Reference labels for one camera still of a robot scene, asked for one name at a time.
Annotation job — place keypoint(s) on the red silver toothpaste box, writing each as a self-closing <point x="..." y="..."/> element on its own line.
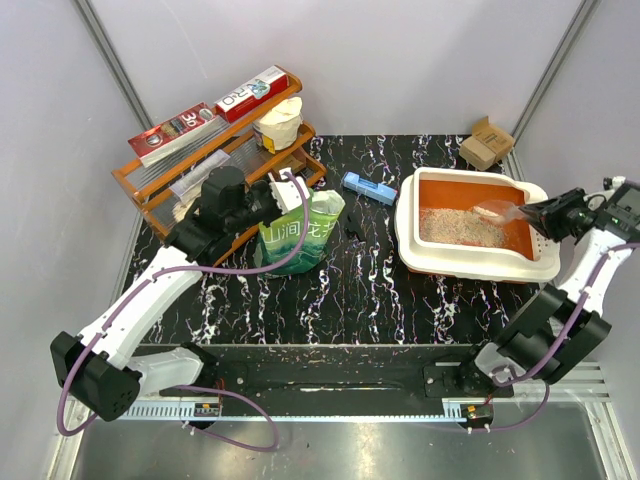
<point x="173" y="134"/>

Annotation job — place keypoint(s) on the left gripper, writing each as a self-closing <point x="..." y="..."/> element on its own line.
<point x="264" y="186"/>

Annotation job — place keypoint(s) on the orange wooden shelf rack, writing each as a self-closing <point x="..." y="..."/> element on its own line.
<point x="148" y="186"/>

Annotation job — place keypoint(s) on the clear plastic scoop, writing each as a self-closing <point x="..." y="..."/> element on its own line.
<point x="499" y="212"/>

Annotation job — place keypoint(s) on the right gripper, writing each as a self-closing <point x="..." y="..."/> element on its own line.
<point x="546" y="215"/>

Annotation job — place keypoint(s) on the brown cardboard box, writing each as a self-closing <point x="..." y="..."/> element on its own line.
<point x="487" y="145"/>

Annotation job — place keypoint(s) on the litter granules in box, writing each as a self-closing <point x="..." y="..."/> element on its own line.
<point x="457" y="227"/>

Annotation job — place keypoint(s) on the red white toothpaste box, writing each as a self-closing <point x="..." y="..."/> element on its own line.
<point x="244" y="98"/>

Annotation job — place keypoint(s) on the aluminium rail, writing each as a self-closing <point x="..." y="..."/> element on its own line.
<point x="584" y="386"/>

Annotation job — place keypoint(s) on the white orange litter box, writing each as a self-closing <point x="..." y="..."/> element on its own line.
<point x="526" y="256"/>

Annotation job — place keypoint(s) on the blue carton box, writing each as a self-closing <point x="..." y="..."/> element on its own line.
<point x="376" y="191"/>

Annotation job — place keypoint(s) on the brown scouring pad pack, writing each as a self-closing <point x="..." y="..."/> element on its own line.
<point x="296" y="161"/>

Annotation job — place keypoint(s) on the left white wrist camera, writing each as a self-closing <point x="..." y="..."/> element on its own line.
<point x="288" y="190"/>

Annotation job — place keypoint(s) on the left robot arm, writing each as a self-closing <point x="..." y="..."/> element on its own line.
<point x="98" y="366"/>

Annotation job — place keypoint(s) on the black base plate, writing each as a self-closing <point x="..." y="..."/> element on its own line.
<point x="401" y="370"/>

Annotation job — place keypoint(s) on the green litter bag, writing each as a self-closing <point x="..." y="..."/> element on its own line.
<point x="279" y="239"/>

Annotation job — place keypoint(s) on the white paper bag upper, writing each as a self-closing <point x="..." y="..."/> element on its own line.
<point x="278" y="128"/>

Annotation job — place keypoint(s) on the clear plastic box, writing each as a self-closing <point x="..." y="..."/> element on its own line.
<point x="198" y="174"/>

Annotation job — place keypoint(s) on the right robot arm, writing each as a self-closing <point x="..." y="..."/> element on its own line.
<point x="559" y="326"/>

